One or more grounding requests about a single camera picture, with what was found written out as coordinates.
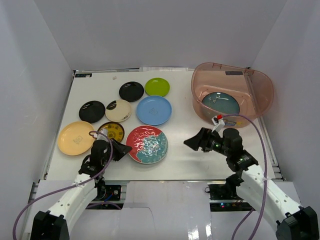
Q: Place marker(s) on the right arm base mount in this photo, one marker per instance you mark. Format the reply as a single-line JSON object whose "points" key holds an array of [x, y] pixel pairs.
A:
{"points": [[222, 199]]}

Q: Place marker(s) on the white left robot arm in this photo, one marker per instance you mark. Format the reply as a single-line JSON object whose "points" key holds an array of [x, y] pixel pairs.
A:
{"points": [[58, 221]]}

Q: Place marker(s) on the red plate with teal flower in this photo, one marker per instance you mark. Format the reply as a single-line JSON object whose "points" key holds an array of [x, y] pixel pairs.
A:
{"points": [[149, 144]]}

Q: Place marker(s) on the translucent pink plastic bin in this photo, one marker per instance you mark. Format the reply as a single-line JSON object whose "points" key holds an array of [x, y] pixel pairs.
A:
{"points": [[252, 89]]}

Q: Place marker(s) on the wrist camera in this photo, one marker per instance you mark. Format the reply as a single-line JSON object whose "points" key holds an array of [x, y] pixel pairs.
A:
{"points": [[218, 123], [101, 135]]}

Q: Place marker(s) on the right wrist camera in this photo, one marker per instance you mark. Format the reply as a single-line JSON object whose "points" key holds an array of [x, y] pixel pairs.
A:
{"points": [[218, 123]]}

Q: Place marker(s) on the pale orange plate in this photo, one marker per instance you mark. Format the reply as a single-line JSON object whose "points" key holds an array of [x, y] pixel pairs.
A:
{"points": [[75, 139]]}

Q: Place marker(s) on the lime green plate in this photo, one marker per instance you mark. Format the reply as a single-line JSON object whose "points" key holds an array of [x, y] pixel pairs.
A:
{"points": [[157, 87]]}

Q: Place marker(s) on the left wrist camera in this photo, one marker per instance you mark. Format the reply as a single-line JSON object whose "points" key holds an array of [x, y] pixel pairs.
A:
{"points": [[101, 135]]}

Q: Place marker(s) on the black plate left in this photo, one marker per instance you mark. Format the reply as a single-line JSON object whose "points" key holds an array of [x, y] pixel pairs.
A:
{"points": [[92, 111]]}

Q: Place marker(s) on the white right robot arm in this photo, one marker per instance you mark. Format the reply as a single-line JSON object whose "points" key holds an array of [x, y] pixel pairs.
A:
{"points": [[288, 219]]}

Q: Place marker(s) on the yellow patterned brown-rimmed plate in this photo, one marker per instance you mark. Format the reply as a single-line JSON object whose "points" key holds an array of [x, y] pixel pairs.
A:
{"points": [[114, 130]]}

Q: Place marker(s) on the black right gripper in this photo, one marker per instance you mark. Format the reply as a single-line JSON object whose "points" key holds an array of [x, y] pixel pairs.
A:
{"points": [[202, 139]]}

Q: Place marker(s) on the cream plate with black patch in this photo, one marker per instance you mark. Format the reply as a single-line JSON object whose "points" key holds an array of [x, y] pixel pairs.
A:
{"points": [[118, 110]]}

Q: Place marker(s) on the light blue plate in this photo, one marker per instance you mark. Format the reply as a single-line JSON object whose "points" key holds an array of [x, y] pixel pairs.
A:
{"points": [[154, 110]]}

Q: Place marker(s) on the black plate rear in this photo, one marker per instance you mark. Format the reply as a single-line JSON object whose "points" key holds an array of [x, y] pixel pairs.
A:
{"points": [[131, 91]]}

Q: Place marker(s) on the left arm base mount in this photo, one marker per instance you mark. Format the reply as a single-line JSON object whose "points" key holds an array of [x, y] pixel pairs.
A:
{"points": [[108, 193]]}

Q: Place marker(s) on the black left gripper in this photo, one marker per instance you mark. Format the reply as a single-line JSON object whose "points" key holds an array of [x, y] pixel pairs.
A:
{"points": [[115, 151]]}

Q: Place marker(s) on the dark teal ceramic plate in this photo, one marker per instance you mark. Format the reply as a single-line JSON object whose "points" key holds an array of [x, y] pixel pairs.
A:
{"points": [[221, 102]]}

